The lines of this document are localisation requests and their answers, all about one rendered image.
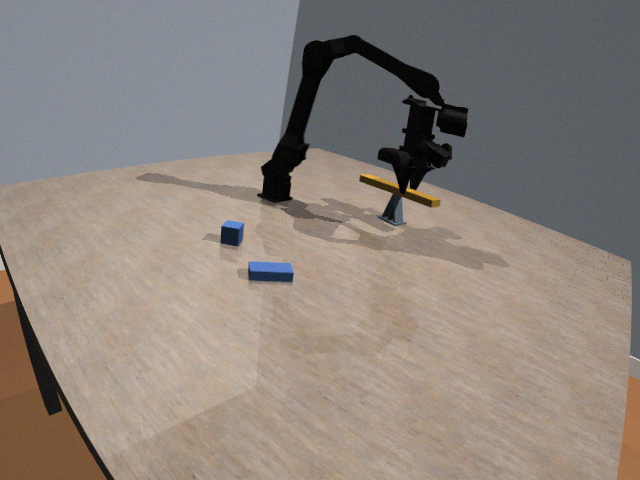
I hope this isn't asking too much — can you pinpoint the yellow bar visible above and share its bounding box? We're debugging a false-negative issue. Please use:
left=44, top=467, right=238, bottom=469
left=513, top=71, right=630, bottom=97
left=359, top=174, right=441, bottom=207

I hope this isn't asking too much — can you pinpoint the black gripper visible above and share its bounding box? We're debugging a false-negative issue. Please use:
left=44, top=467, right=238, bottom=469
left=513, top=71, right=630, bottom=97
left=377, top=124, right=435, bottom=194

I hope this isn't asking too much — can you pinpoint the blue cube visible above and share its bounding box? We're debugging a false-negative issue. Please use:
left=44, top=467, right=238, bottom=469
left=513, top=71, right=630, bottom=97
left=220, top=220, right=244, bottom=247

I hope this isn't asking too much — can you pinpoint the blue rectangular bar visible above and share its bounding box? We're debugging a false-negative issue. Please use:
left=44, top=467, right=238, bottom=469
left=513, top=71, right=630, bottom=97
left=248, top=261, right=294, bottom=283

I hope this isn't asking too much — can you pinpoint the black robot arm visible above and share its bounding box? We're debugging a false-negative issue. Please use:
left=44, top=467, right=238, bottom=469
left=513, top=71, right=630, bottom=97
left=257, top=35, right=468, bottom=203

